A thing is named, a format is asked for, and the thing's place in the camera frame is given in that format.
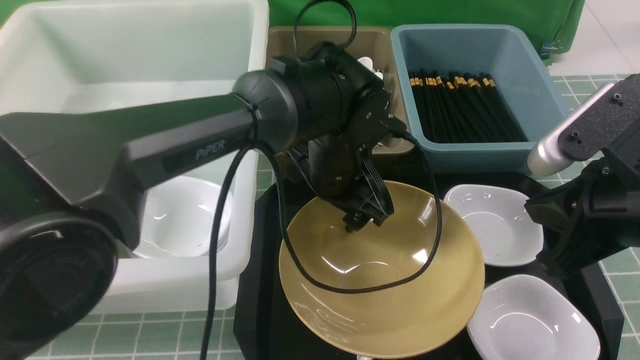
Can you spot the blue chopstick bin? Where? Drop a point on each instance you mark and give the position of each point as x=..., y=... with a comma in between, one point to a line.
x=505, y=53

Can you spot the green backdrop cloth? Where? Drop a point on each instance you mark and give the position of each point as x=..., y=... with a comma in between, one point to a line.
x=550, y=25

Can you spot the pile of black chopsticks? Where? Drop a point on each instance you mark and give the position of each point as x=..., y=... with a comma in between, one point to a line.
x=460, y=108

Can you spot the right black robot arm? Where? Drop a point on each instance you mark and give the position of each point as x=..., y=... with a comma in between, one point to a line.
x=596, y=214

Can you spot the stacked white dish in bin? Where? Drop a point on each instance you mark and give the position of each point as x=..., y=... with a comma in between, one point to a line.
x=177, y=218

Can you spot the white square dish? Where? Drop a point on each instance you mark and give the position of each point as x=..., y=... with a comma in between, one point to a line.
x=507, y=235
x=523, y=317

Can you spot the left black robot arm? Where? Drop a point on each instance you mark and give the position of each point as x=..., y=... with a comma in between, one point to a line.
x=73, y=185

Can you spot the olive brown spoon bin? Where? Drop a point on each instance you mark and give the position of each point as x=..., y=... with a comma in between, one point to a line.
x=370, y=41

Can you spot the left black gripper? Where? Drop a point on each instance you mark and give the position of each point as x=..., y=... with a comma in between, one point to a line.
x=339, y=168

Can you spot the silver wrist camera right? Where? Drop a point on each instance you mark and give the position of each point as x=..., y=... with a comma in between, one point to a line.
x=607, y=121

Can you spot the black plastic serving tray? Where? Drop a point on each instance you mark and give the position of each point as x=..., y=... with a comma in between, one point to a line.
x=266, y=328

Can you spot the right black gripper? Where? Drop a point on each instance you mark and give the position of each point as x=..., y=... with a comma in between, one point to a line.
x=595, y=215

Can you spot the large translucent white plastic bin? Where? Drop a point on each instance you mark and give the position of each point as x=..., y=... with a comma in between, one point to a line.
x=79, y=56

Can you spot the tan noodle bowl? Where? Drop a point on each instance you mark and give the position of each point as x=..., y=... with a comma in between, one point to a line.
x=396, y=323

